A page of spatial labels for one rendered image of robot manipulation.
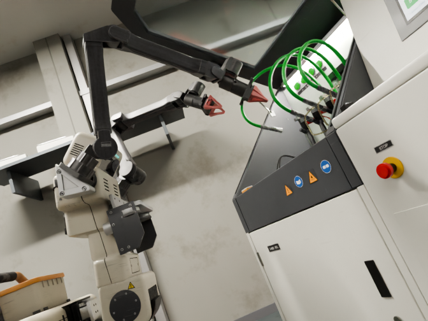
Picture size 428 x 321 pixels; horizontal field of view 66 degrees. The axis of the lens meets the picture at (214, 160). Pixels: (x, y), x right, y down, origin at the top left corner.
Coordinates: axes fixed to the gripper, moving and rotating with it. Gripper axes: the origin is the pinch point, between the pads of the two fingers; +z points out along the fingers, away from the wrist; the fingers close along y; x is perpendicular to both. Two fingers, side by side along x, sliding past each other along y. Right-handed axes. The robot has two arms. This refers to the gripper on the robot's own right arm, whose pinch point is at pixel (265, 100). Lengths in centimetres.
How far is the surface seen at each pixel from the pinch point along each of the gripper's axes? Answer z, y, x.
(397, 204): 35, -38, -44
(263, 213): 17.1, -40.1, 10.2
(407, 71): 20, -17, -61
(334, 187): 25, -34, -28
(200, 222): 4, -24, 229
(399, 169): 30, -32, -49
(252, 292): 78, -66, 225
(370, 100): 19, -20, -50
